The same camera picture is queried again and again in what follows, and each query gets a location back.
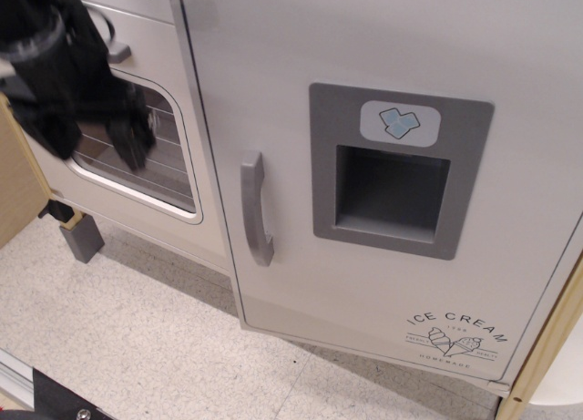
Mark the grey ice dispenser panel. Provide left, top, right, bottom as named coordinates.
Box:
left=309, top=83, right=495, bottom=261

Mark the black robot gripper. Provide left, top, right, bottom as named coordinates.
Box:
left=1, top=9, right=155, bottom=170

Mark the white toy fridge door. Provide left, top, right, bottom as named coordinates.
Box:
left=181, top=0, right=582, bottom=391

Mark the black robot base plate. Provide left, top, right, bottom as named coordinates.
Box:
left=0, top=367, right=133, bottom=420

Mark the light wooden left panel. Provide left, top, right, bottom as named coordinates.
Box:
left=1, top=94, right=49, bottom=247

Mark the grey oven door handle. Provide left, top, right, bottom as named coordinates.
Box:
left=107, top=42, right=131, bottom=65

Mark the white toy oven door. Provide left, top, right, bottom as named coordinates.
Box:
left=23, top=0, right=231, bottom=274

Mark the light wooden side post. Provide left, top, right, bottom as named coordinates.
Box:
left=495, top=255, right=582, bottom=419

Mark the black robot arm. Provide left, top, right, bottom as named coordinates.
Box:
left=1, top=0, right=156, bottom=171

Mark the grey kitchen leg foot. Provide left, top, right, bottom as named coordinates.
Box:
left=60, top=215, right=105, bottom=263

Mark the grey fridge door handle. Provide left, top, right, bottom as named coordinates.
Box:
left=240, top=150, right=274, bottom=267

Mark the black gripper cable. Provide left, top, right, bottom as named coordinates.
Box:
left=84, top=5, right=118, bottom=47

